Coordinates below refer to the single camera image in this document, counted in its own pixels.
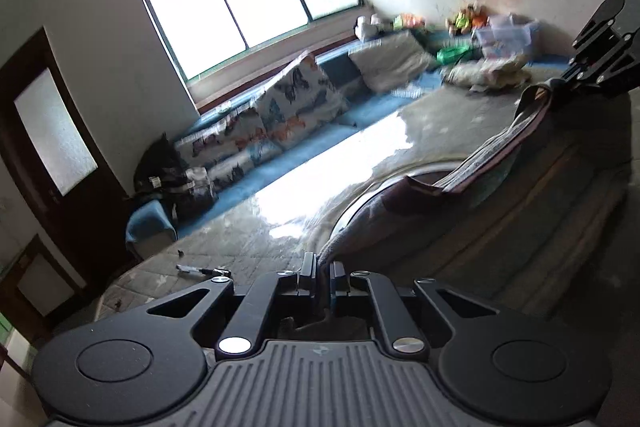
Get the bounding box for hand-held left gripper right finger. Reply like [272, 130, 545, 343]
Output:
[330, 262, 498, 354]

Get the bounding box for white plush toy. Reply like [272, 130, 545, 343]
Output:
[354, 13, 394, 40]

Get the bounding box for round dark table turntable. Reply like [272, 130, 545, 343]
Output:
[330, 161, 453, 250]

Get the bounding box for dark wooden console table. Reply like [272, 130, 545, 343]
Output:
[0, 232, 101, 343]

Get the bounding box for butterfly print quilt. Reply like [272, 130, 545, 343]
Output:
[202, 139, 285, 194]

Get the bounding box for clear plastic storage box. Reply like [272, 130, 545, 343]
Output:
[473, 17, 541, 58]

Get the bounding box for dark clothes pile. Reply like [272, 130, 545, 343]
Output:
[150, 167, 219, 219]

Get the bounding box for pale grey pillow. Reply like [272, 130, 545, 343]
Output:
[349, 31, 437, 94]

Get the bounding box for black pen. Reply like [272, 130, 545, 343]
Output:
[175, 263, 232, 279]

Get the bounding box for long butterfly print cushion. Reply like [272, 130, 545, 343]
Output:
[174, 112, 266, 160]

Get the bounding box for brown green plush toy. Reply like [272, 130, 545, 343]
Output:
[446, 3, 489, 34]

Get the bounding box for dark wooden door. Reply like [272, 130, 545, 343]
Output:
[0, 26, 129, 259]

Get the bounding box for square butterfly print pillow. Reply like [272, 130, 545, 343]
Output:
[256, 51, 352, 140]

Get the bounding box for orange green plush toy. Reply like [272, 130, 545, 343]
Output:
[392, 12, 427, 32]

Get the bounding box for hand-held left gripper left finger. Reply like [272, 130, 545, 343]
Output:
[145, 252, 318, 356]

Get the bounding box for black backpack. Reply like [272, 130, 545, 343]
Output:
[133, 133, 189, 196]

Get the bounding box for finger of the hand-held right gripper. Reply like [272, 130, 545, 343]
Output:
[550, 23, 640, 98]

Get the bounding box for striped blue beige pants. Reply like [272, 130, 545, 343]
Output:
[319, 77, 640, 324]

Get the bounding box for folded yellow cloth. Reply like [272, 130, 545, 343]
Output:
[444, 56, 533, 92]

